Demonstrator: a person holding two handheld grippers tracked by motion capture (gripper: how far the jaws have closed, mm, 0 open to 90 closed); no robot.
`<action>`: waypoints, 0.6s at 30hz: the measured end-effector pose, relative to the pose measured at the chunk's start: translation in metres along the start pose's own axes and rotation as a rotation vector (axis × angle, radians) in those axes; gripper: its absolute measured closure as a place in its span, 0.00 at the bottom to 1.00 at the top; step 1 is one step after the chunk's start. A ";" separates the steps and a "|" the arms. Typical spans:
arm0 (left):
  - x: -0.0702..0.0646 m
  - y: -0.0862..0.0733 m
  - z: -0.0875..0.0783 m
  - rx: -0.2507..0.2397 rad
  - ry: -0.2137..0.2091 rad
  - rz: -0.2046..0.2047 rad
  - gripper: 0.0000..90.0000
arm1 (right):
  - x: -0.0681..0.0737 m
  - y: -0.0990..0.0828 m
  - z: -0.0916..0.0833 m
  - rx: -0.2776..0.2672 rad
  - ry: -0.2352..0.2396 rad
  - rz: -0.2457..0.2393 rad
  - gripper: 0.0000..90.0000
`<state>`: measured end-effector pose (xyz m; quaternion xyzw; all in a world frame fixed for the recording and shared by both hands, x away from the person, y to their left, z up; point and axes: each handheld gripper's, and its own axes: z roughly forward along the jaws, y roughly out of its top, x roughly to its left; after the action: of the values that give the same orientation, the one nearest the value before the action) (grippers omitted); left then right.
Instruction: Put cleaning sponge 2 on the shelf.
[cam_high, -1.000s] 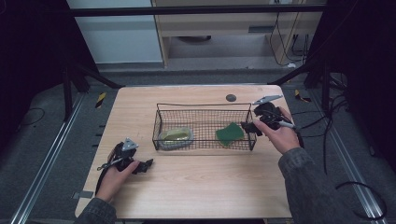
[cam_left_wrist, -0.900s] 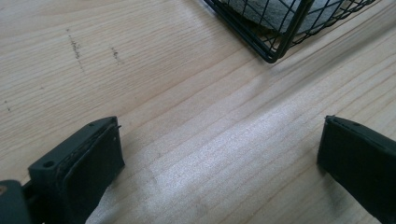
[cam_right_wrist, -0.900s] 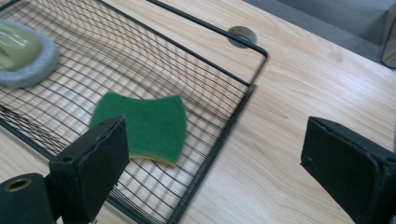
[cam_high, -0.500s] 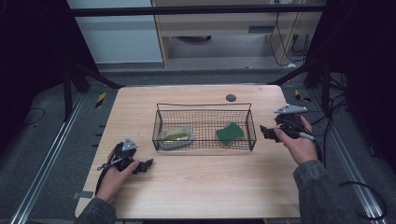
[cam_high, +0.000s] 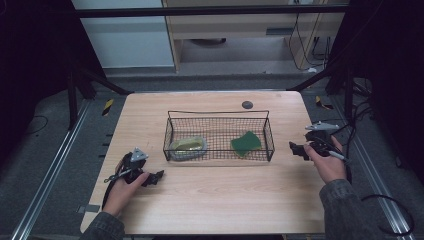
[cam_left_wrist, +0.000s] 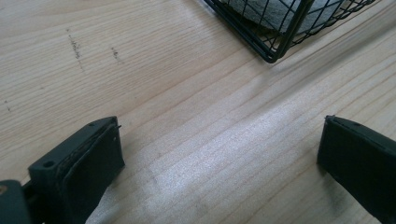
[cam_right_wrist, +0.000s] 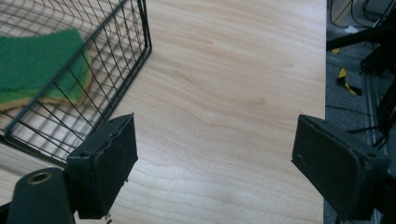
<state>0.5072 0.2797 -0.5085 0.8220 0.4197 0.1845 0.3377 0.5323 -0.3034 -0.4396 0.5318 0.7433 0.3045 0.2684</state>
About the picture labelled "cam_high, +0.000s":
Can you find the green sponge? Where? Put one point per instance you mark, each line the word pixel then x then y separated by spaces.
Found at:
pixel 246 143

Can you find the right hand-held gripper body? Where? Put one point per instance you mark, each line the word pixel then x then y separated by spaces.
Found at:
pixel 319 138

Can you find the black curtain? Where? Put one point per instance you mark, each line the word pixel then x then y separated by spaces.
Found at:
pixel 33 66
pixel 393 66

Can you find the aluminium floor rail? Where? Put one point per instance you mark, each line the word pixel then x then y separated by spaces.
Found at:
pixel 373 173
pixel 50 170

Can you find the white cabinet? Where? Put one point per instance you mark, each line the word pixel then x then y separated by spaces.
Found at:
pixel 126 43

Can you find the yellow black striped tape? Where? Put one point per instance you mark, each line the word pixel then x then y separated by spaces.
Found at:
pixel 107 107
pixel 322 103

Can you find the grey table grommet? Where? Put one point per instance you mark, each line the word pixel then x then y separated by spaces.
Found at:
pixel 247 105

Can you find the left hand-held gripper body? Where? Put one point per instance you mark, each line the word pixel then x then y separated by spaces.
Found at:
pixel 135 164

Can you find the clear plastic packet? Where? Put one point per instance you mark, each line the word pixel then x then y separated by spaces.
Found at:
pixel 188 147

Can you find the black horizontal frame bar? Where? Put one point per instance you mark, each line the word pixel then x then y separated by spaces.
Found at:
pixel 200 11

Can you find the black metal stand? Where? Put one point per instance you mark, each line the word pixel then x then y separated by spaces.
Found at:
pixel 348 96
pixel 72 96

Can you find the grey floor bracket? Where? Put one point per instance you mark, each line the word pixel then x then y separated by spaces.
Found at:
pixel 89 208

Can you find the person's left hand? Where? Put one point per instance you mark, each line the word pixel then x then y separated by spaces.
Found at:
pixel 121 195

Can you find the light wooden desk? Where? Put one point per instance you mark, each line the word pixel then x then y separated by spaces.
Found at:
pixel 233 26

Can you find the person's right hand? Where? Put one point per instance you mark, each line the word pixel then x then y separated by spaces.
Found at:
pixel 328 166

